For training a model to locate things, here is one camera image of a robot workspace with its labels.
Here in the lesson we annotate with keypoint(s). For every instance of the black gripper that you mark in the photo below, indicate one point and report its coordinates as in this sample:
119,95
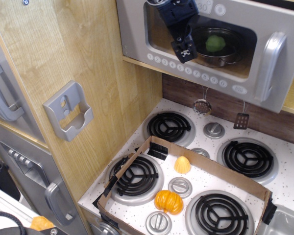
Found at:
176,15

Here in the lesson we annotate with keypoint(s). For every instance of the silver microwave door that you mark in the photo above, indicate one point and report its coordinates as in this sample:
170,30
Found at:
265,75

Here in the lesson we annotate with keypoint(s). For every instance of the steel pot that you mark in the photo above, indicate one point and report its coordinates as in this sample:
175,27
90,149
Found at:
229,55

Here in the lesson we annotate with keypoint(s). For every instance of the green toy vegetable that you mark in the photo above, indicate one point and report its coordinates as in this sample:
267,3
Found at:
215,43

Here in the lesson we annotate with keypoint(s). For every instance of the hanging round metal strainer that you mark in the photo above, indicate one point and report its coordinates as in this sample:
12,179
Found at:
202,107

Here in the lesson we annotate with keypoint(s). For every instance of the back left stove burner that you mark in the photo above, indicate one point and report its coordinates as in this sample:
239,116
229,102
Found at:
170,126

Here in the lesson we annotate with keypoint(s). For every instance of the stove burner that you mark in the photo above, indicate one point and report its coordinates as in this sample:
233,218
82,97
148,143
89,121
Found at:
249,157
140,183
170,126
216,212

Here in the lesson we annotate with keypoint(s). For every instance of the back silver stove knob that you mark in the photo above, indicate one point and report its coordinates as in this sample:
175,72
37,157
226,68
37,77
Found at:
214,130

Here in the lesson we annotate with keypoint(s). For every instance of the silver stove knob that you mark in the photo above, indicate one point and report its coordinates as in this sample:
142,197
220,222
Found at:
214,130
180,186
202,152
158,223

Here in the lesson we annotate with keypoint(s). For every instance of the hanging small metal spatula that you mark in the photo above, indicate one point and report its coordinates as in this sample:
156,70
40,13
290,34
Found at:
241,121

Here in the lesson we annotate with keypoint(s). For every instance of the middle silver stove knob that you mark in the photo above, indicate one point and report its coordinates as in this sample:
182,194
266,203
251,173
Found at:
202,152

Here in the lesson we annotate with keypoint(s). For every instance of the yellow toy corn piece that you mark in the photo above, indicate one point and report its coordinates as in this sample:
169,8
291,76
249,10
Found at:
182,165

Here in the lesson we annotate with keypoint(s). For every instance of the back right stove burner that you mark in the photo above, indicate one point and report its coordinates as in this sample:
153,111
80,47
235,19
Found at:
249,157

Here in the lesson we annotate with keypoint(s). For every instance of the center silver stove knob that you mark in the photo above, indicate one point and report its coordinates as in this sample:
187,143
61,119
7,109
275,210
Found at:
180,186

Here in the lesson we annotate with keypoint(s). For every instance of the front left stove burner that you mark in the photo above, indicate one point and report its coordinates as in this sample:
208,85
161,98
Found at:
140,183

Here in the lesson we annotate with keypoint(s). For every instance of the orange toy pumpkin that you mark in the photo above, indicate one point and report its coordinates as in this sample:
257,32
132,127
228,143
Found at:
168,201

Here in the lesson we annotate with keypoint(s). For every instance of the front right stove burner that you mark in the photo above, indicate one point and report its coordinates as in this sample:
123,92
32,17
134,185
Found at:
216,212

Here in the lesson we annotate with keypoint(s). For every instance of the front silver stove knob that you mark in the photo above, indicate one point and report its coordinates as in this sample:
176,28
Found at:
158,223

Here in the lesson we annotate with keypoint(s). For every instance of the cardboard fence with black tape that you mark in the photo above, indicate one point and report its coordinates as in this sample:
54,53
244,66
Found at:
205,174

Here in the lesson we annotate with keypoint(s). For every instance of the silver ice dispenser panel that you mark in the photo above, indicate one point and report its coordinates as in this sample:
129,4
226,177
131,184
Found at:
28,167

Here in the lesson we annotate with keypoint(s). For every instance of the silver oven knob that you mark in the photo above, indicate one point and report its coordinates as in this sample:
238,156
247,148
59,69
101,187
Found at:
106,229

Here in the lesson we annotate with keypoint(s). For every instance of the silver sink basin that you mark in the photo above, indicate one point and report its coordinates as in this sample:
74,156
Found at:
281,224

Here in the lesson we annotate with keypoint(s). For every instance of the orange toy on floor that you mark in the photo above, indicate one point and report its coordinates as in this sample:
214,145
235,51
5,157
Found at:
40,223

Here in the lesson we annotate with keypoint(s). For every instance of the grey wall phone holder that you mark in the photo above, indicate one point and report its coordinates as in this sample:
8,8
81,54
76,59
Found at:
61,104

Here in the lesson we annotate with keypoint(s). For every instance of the lower silver fridge handle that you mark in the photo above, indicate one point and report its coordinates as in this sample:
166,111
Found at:
51,199

